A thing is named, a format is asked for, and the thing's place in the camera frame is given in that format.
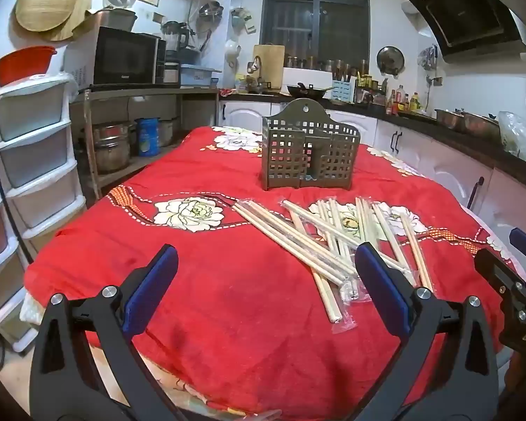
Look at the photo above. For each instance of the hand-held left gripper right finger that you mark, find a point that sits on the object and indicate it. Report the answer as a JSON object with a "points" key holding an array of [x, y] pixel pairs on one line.
{"points": [[381, 289]]}

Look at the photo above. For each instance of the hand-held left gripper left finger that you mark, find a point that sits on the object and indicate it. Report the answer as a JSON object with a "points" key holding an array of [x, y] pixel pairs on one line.
{"points": [[151, 289]]}

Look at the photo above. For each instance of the pile of chopsticks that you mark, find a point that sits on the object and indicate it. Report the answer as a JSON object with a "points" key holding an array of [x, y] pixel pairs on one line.
{"points": [[289, 241]]}

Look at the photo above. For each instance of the grey perforated utensil holder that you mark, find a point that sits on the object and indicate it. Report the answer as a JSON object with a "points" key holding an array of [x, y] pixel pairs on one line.
{"points": [[309, 153]]}

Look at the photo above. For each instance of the red floral blanket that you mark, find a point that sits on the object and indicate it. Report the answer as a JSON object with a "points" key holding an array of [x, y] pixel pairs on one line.
{"points": [[245, 315]]}

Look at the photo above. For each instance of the clear plastic bag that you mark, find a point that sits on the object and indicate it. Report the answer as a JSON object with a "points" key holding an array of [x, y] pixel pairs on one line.
{"points": [[519, 136]]}

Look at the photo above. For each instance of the steel cooking pot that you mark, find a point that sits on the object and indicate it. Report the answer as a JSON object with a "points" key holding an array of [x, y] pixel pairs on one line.
{"points": [[482, 125], [449, 119]]}

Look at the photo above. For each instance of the white kitchen cabinets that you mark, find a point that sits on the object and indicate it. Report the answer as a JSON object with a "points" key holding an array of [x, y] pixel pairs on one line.
{"points": [[421, 144]]}

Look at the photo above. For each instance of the large steel stockpot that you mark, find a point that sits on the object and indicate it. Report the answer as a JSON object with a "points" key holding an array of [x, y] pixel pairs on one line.
{"points": [[110, 149]]}

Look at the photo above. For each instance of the blue canister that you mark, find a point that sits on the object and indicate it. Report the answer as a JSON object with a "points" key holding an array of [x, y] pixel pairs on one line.
{"points": [[147, 138]]}

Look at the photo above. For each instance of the small steel pot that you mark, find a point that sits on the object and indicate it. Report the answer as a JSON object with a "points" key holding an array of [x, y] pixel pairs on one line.
{"points": [[168, 131]]}

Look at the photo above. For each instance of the row of sauce bottles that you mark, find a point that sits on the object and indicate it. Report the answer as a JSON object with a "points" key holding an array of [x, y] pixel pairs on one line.
{"points": [[403, 103]]}

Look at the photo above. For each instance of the white plastic drawer tower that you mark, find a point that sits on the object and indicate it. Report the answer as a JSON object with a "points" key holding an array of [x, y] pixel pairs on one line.
{"points": [[30, 140]]}

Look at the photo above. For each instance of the wooden shelf unit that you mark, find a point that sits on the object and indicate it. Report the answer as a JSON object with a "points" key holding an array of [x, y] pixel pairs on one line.
{"points": [[158, 92]]}

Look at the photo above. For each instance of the blue knife block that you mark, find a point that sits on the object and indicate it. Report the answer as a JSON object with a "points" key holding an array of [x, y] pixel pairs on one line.
{"points": [[342, 92]]}

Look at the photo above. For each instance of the hanging kitchen tools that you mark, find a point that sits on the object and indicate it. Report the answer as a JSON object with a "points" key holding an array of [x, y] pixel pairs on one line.
{"points": [[428, 58]]}

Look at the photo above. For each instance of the black wok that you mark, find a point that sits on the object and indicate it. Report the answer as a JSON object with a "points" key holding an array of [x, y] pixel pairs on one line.
{"points": [[309, 91]]}

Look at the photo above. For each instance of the red cloth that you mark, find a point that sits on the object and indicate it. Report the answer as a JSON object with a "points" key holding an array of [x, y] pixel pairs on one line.
{"points": [[227, 92]]}

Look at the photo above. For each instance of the light blue dish rack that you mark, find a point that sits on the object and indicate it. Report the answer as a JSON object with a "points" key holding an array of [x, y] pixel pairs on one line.
{"points": [[197, 74]]}

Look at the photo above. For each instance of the yellow detergent bottle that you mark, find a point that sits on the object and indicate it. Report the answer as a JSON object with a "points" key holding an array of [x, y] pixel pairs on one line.
{"points": [[241, 84]]}

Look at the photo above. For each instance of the steel pot lid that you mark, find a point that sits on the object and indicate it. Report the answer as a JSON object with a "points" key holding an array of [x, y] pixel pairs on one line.
{"points": [[390, 59]]}

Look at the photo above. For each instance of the row of glass jars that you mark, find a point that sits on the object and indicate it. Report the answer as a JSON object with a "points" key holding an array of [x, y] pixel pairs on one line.
{"points": [[324, 65]]}

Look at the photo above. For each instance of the white cardboard box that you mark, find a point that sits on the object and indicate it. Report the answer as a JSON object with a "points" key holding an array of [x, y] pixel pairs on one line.
{"points": [[79, 68]]}

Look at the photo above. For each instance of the black microwave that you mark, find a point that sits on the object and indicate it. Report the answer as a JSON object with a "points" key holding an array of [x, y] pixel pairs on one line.
{"points": [[122, 57]]}

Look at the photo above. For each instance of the black range hood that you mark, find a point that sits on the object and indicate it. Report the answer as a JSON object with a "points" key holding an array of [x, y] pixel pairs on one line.
{"points": [[469, 8]]}

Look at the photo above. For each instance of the steel faucet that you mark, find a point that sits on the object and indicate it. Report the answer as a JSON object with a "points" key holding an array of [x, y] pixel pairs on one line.
{"points": [[256, 63]]}

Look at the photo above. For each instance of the wooden cutting board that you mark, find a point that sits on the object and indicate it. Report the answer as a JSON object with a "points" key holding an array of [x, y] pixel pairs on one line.
{"points": [[267, 65]]}

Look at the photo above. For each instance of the blender jug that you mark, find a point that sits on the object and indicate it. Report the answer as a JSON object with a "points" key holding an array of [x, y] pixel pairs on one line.
{"points": [[174, 37]]}

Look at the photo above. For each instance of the red plastic basin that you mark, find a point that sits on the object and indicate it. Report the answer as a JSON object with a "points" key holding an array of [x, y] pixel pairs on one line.
{"points": [[24, 63]]}

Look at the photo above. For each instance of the lidded steel pot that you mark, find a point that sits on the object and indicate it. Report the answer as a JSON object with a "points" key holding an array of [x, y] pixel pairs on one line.
{"points": [[118, 18]]}

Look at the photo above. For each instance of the dark kitchen window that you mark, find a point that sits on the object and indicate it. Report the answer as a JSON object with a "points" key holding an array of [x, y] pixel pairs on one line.
{"points": [[315, 17]]}

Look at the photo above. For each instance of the steel colander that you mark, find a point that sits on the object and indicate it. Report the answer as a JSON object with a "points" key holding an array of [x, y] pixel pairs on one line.
{"points": [[210, 11]]}

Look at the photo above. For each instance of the round wooden board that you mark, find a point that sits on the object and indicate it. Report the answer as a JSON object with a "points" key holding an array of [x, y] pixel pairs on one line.
{"points": [[81, 13]]}

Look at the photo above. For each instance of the round bamboo tray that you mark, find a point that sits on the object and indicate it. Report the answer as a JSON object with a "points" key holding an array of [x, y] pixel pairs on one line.
{"points": [[44, 2]]}

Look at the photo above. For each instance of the wall power outlet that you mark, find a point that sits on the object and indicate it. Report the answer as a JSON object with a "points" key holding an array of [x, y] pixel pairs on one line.
{"points": [[436, 80]]}

